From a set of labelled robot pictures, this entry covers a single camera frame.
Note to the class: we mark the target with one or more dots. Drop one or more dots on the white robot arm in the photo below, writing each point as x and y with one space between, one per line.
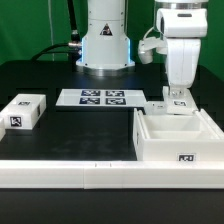
181 25

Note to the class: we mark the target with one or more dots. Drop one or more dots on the white marker base plate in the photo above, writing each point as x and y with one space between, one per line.
101 98

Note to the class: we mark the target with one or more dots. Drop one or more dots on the white cabinet body box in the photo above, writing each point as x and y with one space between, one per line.
177 137

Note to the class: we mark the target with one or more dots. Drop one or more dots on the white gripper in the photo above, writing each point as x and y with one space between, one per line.
181 64

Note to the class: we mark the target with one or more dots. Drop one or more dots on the white cabinet top block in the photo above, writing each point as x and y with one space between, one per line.
24 111

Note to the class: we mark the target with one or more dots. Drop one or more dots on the white left fence piece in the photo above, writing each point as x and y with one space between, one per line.
2 128

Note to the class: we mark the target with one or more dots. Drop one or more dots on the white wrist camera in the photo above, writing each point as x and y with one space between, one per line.
146 47

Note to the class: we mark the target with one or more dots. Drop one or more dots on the white front fence rail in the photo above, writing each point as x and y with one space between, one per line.
115 174

